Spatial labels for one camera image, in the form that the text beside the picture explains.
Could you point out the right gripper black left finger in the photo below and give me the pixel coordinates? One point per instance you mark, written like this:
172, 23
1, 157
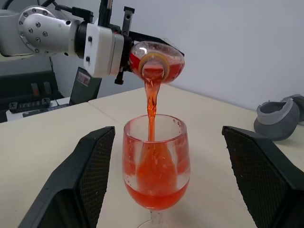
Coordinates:
71, 185

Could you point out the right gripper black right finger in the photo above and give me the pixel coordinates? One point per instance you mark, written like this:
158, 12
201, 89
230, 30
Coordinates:
268, 185

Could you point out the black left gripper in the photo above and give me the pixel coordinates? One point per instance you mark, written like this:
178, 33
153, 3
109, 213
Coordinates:
127, 52

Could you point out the clear bottle with red label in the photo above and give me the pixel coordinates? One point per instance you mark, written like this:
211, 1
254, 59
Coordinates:
173, 61

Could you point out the clear wine glass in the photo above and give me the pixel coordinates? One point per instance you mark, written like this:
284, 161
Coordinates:
156, 197

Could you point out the grey printed shell part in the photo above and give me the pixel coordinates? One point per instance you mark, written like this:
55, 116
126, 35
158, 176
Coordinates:
275, 123
299, 102

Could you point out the black box with label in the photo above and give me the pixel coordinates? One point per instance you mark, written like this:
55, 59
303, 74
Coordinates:
90, 90

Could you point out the black handheld controller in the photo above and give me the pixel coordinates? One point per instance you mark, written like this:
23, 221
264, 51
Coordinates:
28, 105

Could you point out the small red and grey block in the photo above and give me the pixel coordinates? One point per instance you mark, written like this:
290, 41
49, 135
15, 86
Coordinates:
35, 89

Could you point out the black cabinet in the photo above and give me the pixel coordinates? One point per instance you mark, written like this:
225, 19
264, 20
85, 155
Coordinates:
14, 85

